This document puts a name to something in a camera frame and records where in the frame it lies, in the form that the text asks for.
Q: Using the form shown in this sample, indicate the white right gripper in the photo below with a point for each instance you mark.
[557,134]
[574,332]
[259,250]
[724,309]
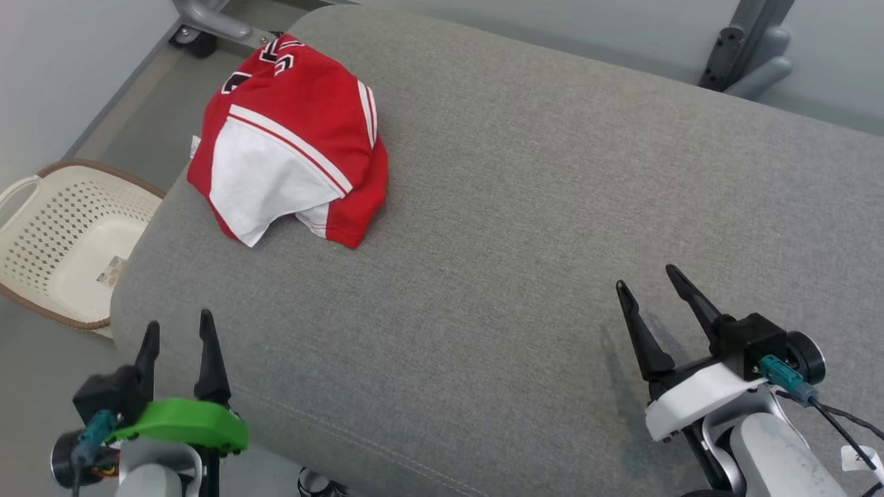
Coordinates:
[697,397]

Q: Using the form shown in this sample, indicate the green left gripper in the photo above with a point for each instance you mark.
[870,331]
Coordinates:
[186,422]

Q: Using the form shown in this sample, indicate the red white sports jersey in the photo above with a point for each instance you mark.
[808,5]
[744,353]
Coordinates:
[297,117]

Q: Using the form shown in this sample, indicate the black round robot base part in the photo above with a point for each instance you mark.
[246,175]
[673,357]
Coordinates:
[318,483]

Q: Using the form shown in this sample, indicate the small paper label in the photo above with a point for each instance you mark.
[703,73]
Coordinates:
[112,270]

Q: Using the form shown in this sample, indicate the cream plastic laundry basket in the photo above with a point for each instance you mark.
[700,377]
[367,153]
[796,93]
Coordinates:
[76,241]

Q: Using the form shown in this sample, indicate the grey fabric sofa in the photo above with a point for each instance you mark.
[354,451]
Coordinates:
[518,241]

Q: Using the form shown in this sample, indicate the black caster wheel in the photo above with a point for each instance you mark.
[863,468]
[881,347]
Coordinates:
[197,43]

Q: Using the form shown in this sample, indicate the grey wheeled stand base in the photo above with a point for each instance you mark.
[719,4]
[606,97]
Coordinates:
[207,17]

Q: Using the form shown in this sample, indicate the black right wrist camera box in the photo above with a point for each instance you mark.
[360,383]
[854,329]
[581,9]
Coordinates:
[749,345]

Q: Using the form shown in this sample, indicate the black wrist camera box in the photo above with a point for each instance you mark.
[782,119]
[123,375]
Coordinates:
[749,345]
[103,393]

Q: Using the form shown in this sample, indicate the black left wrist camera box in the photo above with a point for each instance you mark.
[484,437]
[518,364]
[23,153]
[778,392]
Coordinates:
[103,393]

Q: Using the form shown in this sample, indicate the grey metal stand bracket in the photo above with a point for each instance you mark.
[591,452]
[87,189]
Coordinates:
[749,48]

